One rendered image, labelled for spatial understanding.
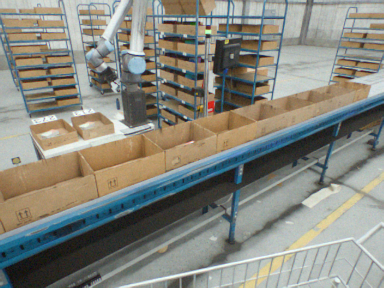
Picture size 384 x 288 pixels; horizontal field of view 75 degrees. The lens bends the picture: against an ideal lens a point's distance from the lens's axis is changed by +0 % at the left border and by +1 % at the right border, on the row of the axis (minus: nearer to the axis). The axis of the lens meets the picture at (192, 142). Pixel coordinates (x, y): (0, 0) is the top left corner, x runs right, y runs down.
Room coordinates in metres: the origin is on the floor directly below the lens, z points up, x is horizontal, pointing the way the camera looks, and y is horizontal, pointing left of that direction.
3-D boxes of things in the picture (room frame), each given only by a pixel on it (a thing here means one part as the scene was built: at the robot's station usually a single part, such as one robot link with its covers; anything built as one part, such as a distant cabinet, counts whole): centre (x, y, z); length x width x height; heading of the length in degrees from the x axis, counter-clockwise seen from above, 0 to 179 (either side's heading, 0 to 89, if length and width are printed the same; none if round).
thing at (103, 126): (2.20, 0.94, 0.80); 0.38 x 0.28 x 0.10; 38
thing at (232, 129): (1.71, -0.23, 0.97); 0.39 x 0.29 x 0.17; 127
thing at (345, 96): (2.65, -1.49, 0.96); 0.39 x 0.29 x 0.17; 127
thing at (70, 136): (2.00, 1.21, 0.80); 0.38 x 0.28 x 0.10; 42
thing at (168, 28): (3.66, 0.25, 1.59); 0.40 x 0.30 x 0.10; 35
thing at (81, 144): (2.23, 0.95, 0.74); 1.00 x 0.58 x 0.03; 131
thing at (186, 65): (3.29, -0.04, 1.19); 0.40 x 0.30 x 0.10; 37
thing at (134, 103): (2.42, 0.58, 0.91); 0.26 x 0.26 x 0.33; 41
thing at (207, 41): (2.55, -0.13, 1.11); 0.12 x 0.05 x 0.88; 127
